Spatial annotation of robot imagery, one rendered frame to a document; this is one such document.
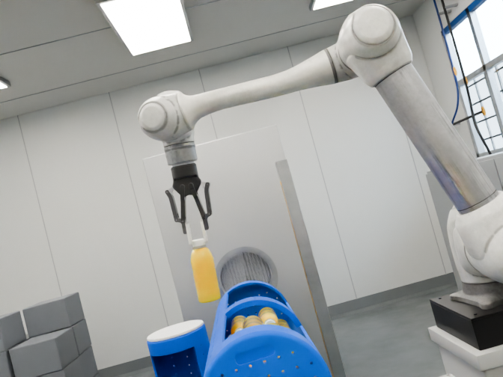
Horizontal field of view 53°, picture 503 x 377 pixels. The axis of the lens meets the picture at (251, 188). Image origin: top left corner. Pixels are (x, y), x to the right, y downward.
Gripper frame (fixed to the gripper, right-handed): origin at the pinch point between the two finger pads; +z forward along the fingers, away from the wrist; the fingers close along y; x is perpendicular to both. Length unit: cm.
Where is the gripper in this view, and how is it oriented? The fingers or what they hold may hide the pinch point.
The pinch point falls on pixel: (196, 233)
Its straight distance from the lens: 147.6
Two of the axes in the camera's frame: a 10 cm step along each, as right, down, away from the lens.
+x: -0.2, 0.4, -10.0
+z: 1.9, 9.8, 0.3
